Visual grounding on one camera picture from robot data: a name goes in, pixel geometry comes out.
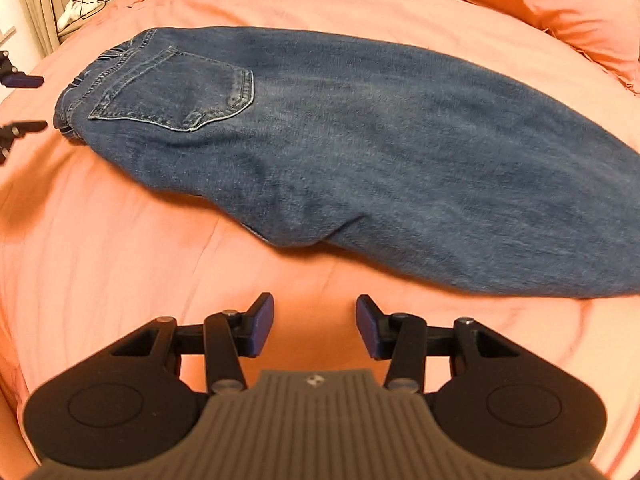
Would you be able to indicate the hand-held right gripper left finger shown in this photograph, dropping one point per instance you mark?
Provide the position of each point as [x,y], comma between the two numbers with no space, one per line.
[262,324]

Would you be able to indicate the blue denim pants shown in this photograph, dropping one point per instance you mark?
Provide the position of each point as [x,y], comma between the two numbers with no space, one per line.
[350,160]

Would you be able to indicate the white cloth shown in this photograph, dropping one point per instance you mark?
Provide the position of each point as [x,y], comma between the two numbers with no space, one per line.
[75,10]

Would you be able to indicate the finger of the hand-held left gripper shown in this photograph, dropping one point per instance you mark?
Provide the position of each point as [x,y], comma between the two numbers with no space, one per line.
[25,127]
[22,81]

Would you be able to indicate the orange bed sheet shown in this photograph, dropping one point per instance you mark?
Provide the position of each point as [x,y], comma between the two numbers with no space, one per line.
[150,260]

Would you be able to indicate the orange pillow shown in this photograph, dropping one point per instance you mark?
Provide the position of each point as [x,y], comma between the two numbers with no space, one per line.
[565,5]

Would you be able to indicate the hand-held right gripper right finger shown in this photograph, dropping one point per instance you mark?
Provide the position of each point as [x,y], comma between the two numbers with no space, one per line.
[367,327]

